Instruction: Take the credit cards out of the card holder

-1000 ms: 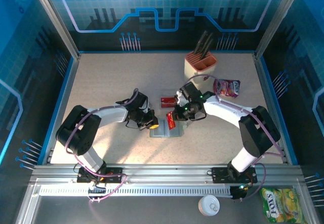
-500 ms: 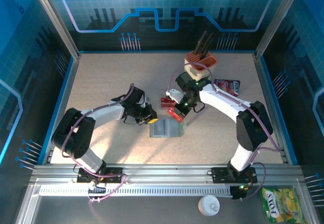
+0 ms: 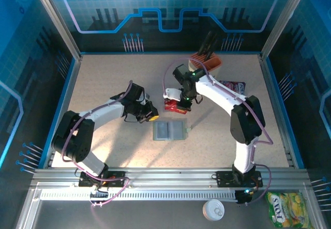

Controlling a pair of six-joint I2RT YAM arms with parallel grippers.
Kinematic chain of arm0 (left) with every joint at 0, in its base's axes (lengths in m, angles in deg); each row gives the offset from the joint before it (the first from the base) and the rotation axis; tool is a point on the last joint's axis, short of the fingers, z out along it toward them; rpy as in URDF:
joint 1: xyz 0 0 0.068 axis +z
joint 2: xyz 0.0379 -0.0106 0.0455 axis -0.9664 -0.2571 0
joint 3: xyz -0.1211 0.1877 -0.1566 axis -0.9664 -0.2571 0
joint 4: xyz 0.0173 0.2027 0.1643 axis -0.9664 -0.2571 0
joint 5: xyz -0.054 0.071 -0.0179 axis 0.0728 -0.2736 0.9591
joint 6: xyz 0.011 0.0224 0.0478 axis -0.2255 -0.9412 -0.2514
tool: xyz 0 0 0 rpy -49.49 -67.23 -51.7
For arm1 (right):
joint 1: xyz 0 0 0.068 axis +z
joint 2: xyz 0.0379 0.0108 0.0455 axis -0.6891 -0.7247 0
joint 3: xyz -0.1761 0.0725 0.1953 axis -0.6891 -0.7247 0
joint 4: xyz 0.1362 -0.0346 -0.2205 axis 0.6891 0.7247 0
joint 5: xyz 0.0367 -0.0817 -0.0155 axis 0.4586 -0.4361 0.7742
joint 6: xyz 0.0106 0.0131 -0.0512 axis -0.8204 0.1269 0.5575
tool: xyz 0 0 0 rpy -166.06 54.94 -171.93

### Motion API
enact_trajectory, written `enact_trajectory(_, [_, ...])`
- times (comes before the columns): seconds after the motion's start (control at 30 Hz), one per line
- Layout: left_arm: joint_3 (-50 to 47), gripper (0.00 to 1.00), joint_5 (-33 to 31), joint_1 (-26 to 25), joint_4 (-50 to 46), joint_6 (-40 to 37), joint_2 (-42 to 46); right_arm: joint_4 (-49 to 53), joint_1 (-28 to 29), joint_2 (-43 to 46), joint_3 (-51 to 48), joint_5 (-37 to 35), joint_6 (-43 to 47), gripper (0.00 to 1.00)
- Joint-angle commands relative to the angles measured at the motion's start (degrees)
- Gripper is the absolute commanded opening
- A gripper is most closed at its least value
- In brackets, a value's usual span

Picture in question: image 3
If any green card holder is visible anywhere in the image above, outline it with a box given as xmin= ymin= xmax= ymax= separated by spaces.
xmin=152 ymin=120 xmax=192 ymax=142

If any silver tin can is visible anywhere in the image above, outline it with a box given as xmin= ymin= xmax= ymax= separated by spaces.
xmin=202 ymin=199 xmax=225 ymax=221

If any pink candy bag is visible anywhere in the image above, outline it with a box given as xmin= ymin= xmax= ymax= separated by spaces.
xmin=219 ymin=80 xmax=246 ymax=95

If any aluminium side rail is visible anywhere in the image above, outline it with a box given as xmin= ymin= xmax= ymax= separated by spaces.
xmin=42 ymin=54 xmax=83 ymax=169
xmin=259 ymin=54 xmax=297 ymax=168

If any black controller box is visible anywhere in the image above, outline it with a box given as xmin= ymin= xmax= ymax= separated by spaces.
xmin=235 ymin=187 xmax=255 ymax=206

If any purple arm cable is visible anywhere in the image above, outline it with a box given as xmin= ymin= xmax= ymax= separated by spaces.
xmin=61 ymin=80 xmax=130 ymax=209
xmin=162 ymin=57 xmax=274 ymax=206

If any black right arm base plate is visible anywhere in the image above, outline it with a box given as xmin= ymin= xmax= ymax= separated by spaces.
xmin=216 ymin=171 xmax=264 ymax=188

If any aluminium corner post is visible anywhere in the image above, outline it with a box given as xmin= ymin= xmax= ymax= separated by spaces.
xmin=260 ymin=0 xmax=312 ymax=62
xmin=28 ymin=0 xmax=83 ymax=60

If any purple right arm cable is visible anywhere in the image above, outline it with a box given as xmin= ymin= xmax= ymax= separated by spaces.
xmin=162 ymin=57 xmax=274 ymax=206

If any white slotted cable duct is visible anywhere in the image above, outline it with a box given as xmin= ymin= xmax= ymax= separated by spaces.
xmin=40 ymin=189 xmax=237 ymax=202

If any black handled knife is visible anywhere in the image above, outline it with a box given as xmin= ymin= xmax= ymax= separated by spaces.
xmin=205 ymin=39 xmax=219 ymax=61
xmin=202 ymin=33 xmax=219 ymax=58
xmin=197 ymin=32 xmax=213 ymax=57

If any yellow green candy bag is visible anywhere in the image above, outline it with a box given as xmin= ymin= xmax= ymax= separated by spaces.
xmin=265 ymin=191 xmax=311 ymax=229

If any aluminium front beam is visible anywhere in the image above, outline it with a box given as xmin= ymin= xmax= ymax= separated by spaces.
xmin=31 ymin=167 xmax=312 ymax=188

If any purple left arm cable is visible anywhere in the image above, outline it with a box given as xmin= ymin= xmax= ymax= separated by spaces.
xmin=61 ymin=80 xmax=130 ymax=209

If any clear plastic tray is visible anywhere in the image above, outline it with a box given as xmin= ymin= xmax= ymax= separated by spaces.
xmin=161 ymin=87 xmax=185 ymax=113

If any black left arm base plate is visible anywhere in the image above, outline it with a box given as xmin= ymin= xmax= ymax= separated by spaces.
xmin=78 ymin=171 xmax=126 ymax=188

